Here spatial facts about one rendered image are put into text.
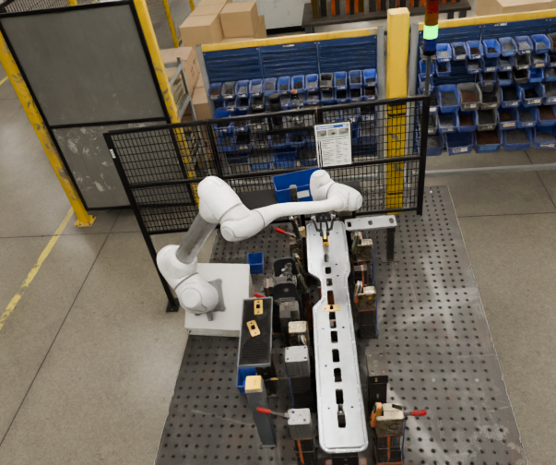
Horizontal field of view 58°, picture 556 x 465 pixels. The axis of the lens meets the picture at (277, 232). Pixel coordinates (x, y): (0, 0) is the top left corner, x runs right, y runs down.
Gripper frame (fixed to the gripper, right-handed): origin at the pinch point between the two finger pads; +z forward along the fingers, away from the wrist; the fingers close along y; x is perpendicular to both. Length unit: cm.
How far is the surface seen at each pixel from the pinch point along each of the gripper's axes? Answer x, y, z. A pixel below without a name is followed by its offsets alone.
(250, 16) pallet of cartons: 427, -66, 9
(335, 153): 54, 11, -17
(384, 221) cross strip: 14.7, 34.7, 6.4
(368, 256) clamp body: -8.3, 22.4, 10.8
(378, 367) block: -84, 17, 3
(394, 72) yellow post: 58, 46, -63
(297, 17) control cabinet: 640, -13, 85
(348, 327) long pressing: -59, 7, 6
